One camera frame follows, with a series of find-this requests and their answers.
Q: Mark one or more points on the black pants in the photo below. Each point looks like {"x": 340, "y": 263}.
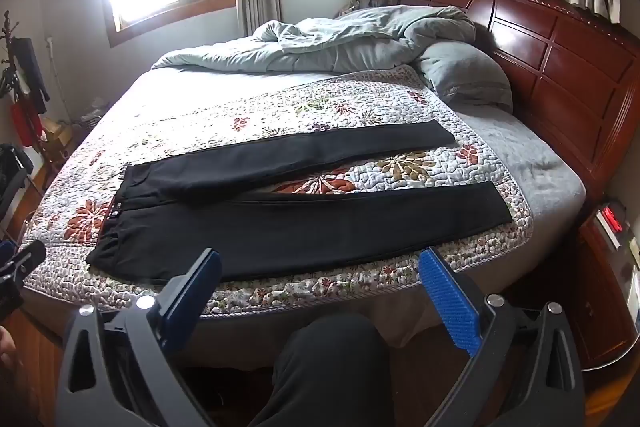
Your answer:
{"x": 280, "y": 217}

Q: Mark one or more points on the floral quilted blanket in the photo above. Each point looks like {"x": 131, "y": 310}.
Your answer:
{"x": 350, "y": 122}

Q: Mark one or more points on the grey duvet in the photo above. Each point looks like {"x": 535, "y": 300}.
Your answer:
{"x": 345, "y": 39}

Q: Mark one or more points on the red wooden nightstand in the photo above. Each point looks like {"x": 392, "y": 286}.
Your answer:
{"x": 605, "y": 297}

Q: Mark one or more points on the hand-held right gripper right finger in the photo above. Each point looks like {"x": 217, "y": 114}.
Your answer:
{"x": 450, "y": 297}

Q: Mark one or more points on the bed with grey sheet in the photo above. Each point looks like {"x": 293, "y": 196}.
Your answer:
{"x": 540, "y": 167}

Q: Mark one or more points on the person's left hand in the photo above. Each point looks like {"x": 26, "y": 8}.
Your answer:
{"x": 6, "y": 344}

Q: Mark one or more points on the black stand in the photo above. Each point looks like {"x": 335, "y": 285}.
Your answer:
{"x": 12, "y": 172}

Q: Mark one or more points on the red hanging garment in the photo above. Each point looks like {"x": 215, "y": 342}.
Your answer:
{"x": 25, "y": 122}

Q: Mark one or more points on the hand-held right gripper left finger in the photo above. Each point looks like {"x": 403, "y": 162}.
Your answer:
{"x": 201, "y": 281}

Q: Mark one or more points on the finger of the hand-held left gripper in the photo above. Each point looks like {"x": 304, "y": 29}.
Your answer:
{"x": 22, "y": 259}

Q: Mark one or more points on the red box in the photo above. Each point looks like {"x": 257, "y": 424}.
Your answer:
{"x": 611, "y": 224}

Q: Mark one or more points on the wooden coat rack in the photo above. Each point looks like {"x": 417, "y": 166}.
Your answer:
{"x": 7, "y": 52}

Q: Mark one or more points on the grey pillow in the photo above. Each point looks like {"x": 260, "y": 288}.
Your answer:
{"x": 462, "y": 74}

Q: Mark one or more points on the cardboard box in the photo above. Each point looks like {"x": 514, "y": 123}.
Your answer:
{"x": 56, "y": 134}

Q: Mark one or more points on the pile of clothes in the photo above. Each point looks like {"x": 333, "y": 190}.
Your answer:
{"x": 362, "y": 4}

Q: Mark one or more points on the red wooden headboard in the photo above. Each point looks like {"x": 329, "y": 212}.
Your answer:
{"x": 560, "y": 72}

